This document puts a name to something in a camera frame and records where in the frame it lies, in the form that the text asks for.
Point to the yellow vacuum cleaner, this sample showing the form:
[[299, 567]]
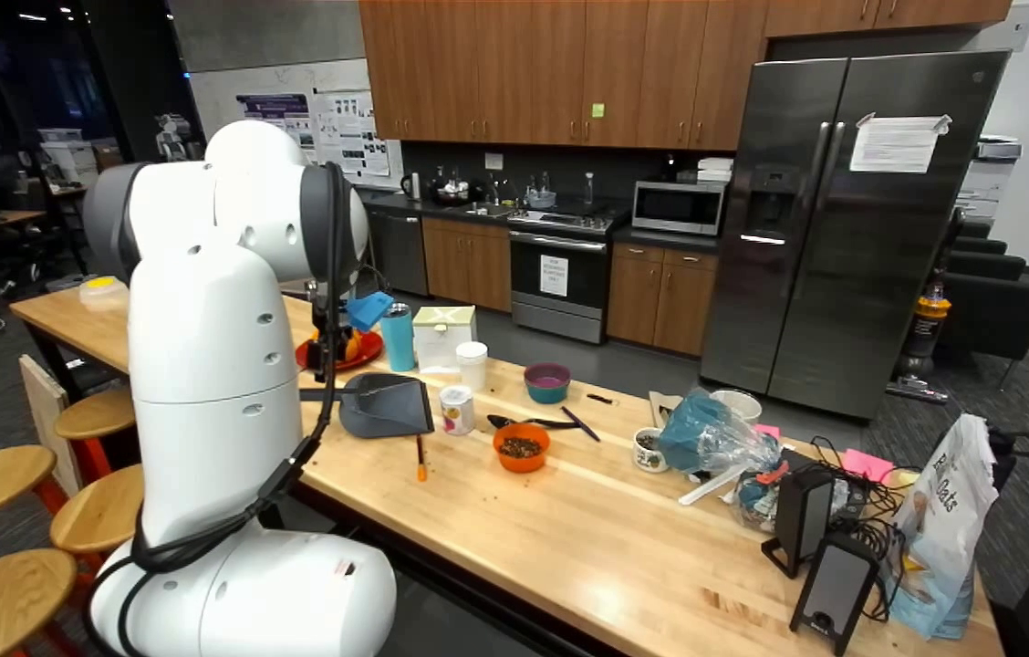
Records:
[[911, 374]]

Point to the stainless steel refrigerator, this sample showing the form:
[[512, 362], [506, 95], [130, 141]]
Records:
[[819, 263]]

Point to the black speaker rear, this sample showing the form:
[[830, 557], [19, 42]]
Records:
[[800, 522]]

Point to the black speaker front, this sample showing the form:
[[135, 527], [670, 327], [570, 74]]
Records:
[[838, 589]]

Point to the blue wrist camera box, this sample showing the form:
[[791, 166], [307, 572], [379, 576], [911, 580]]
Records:
[[361, 312]]

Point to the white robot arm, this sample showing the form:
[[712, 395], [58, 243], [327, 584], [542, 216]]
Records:
[[206, 249]]

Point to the white plastic cup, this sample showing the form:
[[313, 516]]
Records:
[[471, 362]]

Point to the wooden wall cabinets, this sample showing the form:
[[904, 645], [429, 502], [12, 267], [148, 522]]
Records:
[[636, 74]]

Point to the teal plastic bag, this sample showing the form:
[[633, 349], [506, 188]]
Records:
[[695, 433]]

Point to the black speaker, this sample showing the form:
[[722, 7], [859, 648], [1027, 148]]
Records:
[[800, 522], [838, 589]]

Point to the black spoon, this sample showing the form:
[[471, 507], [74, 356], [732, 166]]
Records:
[[547, 424]]

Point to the purple teal bowl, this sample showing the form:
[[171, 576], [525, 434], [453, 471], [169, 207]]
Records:
[[544, 384]]

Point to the translucent storage container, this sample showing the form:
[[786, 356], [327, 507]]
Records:
[[435, 337]]

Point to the paper on refrigerator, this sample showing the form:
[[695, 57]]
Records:
[[894, 142]]

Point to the orange tipped pen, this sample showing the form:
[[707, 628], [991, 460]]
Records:
[[419, 457]]

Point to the white printed mug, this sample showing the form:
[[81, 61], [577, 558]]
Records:
[[457, 410]]

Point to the orange bowl with grains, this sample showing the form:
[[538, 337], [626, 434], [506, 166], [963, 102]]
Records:
[[521, 447]]

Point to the silver microwave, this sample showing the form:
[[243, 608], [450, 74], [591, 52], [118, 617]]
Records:
[[681, 207]]

